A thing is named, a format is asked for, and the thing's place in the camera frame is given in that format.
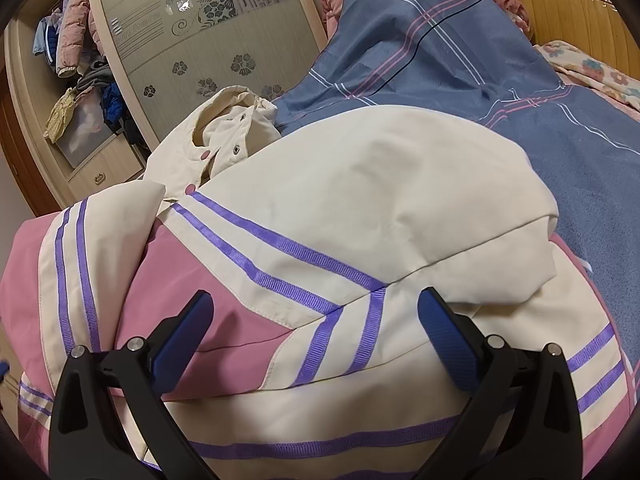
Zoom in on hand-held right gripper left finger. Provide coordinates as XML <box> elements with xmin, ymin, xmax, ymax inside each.
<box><xmin>48</xmin><ymin>290</ymin><xmax>223</xmax><ymax>480</ymax></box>

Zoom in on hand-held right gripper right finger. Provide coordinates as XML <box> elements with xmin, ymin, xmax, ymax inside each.
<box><xmin>415</xmin><ymin>287</ymin><xmax>593</xmax><ymax>480</ymax></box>

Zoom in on pink and cream jacket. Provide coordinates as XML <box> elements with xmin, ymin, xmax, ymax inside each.
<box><xmin>0</xmin><ymin>85</ymin><xmax>640</xmax><ymax>480</ymax></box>

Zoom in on black clothes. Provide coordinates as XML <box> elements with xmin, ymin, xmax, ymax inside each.
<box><xmin>122</xmin><ymin>117</ymin><xmax>152</xmax><ymax>154</ymax></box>

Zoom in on dark blue clothes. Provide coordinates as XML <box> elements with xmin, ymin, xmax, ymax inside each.
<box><xmin>100</xmin><ymin>80</ymin><xmax>132</xmax><ymax>132</ymax></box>

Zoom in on grey folded clothes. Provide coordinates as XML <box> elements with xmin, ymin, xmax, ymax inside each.
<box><xmin>75</xmin><ymin>57</ymin><xmax>114</xmax><ymax>94</ymax></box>

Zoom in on light blue hanging clothes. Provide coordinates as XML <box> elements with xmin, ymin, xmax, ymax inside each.
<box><xmin>32</xmin><ymin>14</ymin><xmax>64</xmax><ymax>67</ymax></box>

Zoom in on light wooden wardrobe drawer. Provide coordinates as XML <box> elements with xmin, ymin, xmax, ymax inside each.
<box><xmin>67</xmin><ymin>145</ymin><xmax>149</xmax><ymax>197</ymax></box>

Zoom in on brown wooden door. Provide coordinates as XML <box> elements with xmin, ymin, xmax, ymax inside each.
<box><xmin>0</xmin><ymin>94</ymin><xmax>62</xmax><ymax>217</ymax></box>

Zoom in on clear plastic storage box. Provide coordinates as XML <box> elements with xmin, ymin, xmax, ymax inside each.
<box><xmin>55</xmin><ymin>94</ymin><xmax>127</xmax><ymax>169</ymax></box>

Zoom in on yellow crumpled cloth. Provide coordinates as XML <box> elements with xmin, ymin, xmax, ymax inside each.
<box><xmin>44</xmin><ymin>87</ymin><xmax>79</xmax><ymax>144</ymax></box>

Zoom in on light wooden wardrobe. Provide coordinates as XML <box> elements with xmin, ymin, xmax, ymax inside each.
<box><xmin>4</xmin><ymin>0</ymin><xmax>463</xmax><ymax>211</ymax></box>

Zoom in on blue plaid bed cover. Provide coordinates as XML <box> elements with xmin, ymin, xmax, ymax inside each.
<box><xmin>272</xmin><ymin>0</ymin><xmax>640</xmax><ymax>346</ymax></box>

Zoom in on floral blanket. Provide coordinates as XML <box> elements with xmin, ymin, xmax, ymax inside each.
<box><xmin>532</xmin><ymin>40</ymin><xmax>640</xmax><ymax>111</ymax></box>

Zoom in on floral frosted sliding door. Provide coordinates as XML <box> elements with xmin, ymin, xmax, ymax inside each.
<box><xmin>82</xmin><ymin>0</ymin><xmax>332</xmax><ymax>157</ymax></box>

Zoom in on pink puffer jacket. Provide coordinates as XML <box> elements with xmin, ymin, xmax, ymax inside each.
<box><xmin>54</xmin><ymin>0</ymin><xmax>94</xmax><ymax>79</ymax></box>

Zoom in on wooden headboard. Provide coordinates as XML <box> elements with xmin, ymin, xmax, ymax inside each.
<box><xmin>470</xmin><ymin>0</ymin><xmax>640</xmax><ymax>81</ymax></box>

